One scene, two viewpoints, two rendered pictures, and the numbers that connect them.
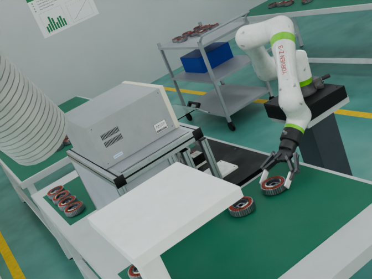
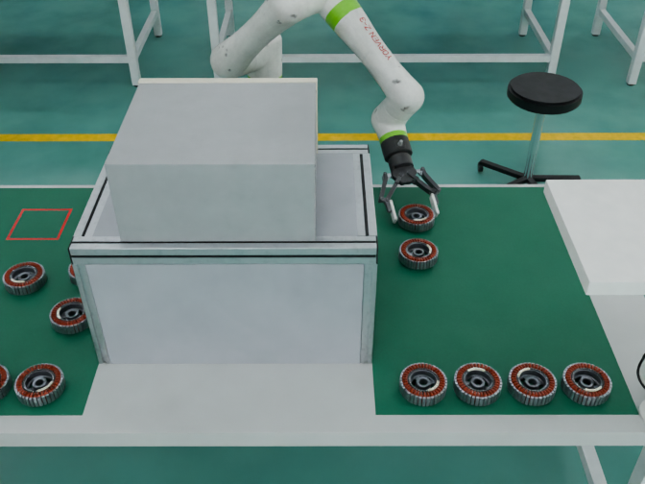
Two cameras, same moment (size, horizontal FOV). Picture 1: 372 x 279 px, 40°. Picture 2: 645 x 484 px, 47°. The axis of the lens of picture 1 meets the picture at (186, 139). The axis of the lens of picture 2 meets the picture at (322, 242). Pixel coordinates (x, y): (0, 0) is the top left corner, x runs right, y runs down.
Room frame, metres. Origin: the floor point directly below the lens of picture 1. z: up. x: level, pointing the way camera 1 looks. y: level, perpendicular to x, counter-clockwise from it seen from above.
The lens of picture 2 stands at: (1.49, 1.55, 2.13)
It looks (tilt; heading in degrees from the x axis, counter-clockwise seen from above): 38 degrees down; 293
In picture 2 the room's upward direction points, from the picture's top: straight up
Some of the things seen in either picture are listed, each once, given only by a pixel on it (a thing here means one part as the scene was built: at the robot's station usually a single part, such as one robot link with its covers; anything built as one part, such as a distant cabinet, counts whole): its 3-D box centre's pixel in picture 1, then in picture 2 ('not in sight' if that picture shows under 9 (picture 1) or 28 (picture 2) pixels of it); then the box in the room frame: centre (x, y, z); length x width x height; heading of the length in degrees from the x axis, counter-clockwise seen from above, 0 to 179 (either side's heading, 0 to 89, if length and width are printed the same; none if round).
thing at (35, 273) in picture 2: not in sight; (24, 278); (2.87, 0.42, 0.77); 0.11 x 0.11 x 0.04
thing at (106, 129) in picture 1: (116, 121); (223, 156); (2.28, 0.26, 1.22); 0.44 x 0.39 x 0.20; 23
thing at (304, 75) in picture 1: (294, 67); (261, 57); (2.68, -0.71, 0.99); 0.16 x 0.13 x 0.19; 69
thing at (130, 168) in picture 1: (128, 144); (232, 199); (2.27, 0.26, 1.09); 0.68 x 0.44 x 0.05; 23
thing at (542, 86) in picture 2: not in sight; (539, 139); (1.74, -1.77, 0.28); 0.54 x 0.49 x 0.56; 113
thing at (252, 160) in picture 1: (203, 170); not in sight; (2.39, -0.02, 0.76); 0.64 x 0.47 x 0.02; 23
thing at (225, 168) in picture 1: (217, 171); not in sight; (2.28, -0.08, 0.78); 0.15 x 0.15 x 0.01; 23
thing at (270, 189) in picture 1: (273, 185); (416, 217); (1.94, -0.27, 0.77); 0.11 x 0.11 x 0.04
